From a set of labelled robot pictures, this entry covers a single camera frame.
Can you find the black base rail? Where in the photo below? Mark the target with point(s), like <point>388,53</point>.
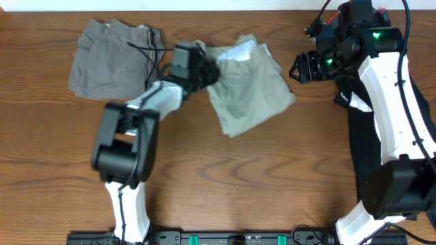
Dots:
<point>177,238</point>

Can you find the black garment with red trim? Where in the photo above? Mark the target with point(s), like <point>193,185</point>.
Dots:
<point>396,174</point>

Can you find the folded grey shorts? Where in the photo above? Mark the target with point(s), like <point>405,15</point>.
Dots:
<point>115,61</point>

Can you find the khaki beige shorts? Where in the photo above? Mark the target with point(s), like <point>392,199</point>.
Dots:
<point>250,89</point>

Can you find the white cloth piece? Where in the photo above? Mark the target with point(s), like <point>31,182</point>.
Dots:
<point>358,103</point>

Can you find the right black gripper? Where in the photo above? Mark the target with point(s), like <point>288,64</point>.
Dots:
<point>307,67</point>

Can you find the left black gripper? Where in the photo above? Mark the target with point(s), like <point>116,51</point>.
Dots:
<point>208,65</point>

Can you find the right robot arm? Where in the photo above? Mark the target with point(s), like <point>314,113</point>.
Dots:
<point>358,227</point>

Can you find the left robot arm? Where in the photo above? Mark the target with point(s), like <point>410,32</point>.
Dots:
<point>126,144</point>

